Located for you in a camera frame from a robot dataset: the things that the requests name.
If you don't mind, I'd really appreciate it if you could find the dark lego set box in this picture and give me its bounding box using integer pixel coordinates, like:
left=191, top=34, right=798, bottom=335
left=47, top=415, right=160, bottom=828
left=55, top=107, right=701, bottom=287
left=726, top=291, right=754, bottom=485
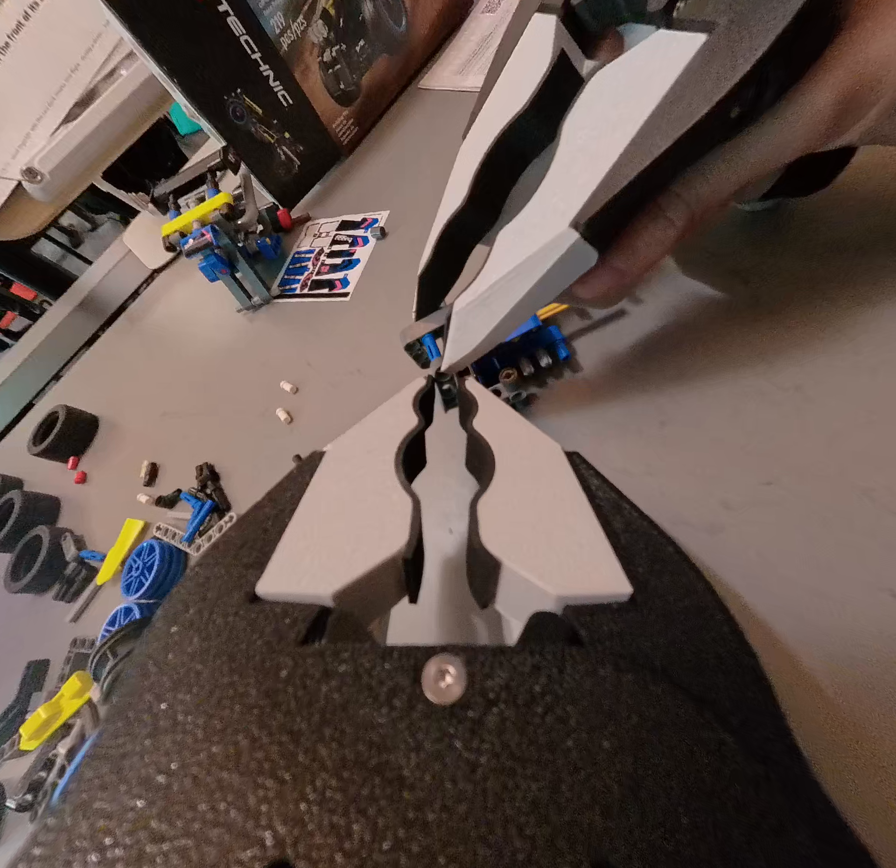
left=101, top=0, right=477, bottom=208

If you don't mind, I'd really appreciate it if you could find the pile of loose lego pieces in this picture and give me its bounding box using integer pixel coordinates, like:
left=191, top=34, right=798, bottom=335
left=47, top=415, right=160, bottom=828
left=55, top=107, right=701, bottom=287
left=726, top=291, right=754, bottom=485
left=0, top=458, right=237, bottom=823

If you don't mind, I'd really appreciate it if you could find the person's right hand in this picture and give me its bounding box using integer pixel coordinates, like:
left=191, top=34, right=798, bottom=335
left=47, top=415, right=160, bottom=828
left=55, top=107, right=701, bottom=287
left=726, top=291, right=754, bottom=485
left=563, top=0, right=896, bottom=309

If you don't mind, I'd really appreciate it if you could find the white printed product box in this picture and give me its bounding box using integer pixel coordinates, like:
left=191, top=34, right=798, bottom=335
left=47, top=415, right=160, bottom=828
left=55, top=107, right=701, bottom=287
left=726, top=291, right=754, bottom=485
left=0, top=0, right=176, bottom=243

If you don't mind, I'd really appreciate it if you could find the blue lego wheel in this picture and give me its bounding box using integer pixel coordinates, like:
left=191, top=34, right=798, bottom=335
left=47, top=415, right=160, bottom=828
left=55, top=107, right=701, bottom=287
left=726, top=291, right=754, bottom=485
left=119, top=538, right=188, bottom=603
left=97, top=601, right=163, bottom=648

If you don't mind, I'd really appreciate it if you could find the closed white leaflet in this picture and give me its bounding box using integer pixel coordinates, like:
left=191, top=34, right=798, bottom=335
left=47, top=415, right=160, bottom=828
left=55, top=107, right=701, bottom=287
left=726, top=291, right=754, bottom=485
left=419, top=0, right=541, bottom=92

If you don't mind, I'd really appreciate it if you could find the blue lego gearbox assembly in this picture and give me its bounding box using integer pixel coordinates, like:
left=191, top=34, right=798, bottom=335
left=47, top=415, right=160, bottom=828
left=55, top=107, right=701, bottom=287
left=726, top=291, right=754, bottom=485
left=400, top=301, right=629, bottom=413

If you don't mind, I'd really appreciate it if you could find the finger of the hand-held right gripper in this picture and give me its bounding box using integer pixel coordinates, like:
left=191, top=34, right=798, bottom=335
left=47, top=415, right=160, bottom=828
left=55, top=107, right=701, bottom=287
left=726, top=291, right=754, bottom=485
left=413, top=11, right=589, bottom=323
left=441, top=27, right=709, bottom=374

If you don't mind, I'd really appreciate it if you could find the blue lego frame assembly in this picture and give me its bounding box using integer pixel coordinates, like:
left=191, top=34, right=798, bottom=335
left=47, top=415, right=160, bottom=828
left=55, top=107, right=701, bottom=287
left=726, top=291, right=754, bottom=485
left=150, top=147, right=291, bottom=316

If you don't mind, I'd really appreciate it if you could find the lego sticker sheet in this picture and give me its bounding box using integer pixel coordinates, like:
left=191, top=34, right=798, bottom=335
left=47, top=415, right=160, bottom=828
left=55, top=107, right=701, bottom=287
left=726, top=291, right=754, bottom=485
left=269, top=210, right=391, bottom=302

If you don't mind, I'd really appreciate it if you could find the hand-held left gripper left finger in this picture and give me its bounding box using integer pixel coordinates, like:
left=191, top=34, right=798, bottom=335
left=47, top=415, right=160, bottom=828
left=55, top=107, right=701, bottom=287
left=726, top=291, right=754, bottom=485
left=255, top=375, right=435, bottom=646

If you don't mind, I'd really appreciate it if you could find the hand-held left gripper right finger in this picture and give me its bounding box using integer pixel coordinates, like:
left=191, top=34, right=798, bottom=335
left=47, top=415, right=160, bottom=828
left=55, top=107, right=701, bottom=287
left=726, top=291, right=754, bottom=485
left=448, top=375, right=634, bottom=646

